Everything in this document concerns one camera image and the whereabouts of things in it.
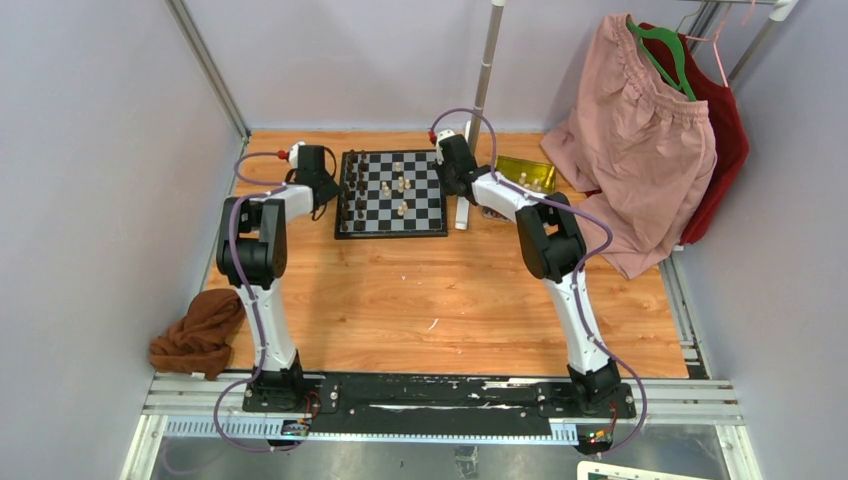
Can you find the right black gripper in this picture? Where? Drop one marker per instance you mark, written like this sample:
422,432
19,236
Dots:
441,167

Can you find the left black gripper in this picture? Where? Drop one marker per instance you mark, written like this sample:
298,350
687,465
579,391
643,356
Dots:
332,189

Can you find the black white chess board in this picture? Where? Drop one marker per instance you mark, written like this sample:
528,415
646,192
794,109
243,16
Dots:
363,212

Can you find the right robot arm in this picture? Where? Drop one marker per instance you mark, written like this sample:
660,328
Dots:
553,250

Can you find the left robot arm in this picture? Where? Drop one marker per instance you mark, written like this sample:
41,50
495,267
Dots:
252,254

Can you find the yellow metal tin tray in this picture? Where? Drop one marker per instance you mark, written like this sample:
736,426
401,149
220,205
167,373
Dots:
526,177

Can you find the silver rack pole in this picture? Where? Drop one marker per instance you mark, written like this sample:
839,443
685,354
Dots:
492,34

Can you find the pink hanging garment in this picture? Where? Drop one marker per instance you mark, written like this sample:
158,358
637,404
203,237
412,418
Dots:
596,149

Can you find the brown crumpled cloth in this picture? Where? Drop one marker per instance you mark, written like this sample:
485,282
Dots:
198,343

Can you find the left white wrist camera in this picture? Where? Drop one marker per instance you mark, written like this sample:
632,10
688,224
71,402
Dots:
291,155

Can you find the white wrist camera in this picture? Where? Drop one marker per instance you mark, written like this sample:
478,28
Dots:
291,155
436,137

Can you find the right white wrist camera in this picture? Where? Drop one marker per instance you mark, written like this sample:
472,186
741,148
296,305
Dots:
436,137

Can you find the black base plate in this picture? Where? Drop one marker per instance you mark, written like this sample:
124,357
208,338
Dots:
391,404

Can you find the pink wire hanger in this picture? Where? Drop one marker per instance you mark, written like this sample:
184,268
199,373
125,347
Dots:
708,23

